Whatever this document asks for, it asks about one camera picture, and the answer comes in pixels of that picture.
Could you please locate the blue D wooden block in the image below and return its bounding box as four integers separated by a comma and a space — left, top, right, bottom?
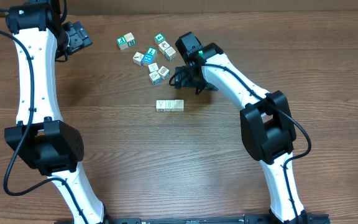
149, 71, 162, 85

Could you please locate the red-edged wooden letter block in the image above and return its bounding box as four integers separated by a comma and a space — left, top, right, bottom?
165, 100, 175, 111

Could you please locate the wooden A airplane block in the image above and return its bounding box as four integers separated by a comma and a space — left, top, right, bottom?
156, 100, 166, 111

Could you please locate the green R wooden block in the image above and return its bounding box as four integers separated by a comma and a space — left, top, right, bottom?
124, 32, 136, 47

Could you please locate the white question mark block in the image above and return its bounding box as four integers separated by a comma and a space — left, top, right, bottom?
148, 63, 159, 73

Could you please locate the blue H wooden block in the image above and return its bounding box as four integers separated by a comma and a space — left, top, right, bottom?
141, 54, 154, 66

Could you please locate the brown picture wooden block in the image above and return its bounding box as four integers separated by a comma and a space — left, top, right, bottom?
157, 66, 170, 80

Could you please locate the green B wooden block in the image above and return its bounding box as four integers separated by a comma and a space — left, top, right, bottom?
164, 47, 177, 61

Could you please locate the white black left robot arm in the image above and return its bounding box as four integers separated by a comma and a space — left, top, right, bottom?
4, 1, 109, 223

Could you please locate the green 4 wooden block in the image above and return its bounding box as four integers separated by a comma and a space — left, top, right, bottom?
154, 32, 165, 45

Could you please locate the yellow-edged wooden block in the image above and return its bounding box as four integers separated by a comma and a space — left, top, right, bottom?
174, 100, 184, 111

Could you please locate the green picture wooden block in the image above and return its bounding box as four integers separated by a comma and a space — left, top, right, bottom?
116, 36, 129, 50

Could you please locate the hammer picture wooden block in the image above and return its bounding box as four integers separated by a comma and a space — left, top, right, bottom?
132, 52, 144, 66

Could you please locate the red picture wooden block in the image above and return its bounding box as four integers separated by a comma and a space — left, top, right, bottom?
158, 40, 170, 54

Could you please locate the green L wooden block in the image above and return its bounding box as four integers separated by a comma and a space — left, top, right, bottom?
146, 47, 158, 61

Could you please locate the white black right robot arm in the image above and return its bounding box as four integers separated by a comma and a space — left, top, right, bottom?
175, 32, 305, 223

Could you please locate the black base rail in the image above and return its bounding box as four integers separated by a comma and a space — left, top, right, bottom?
54, 213, 331, 224

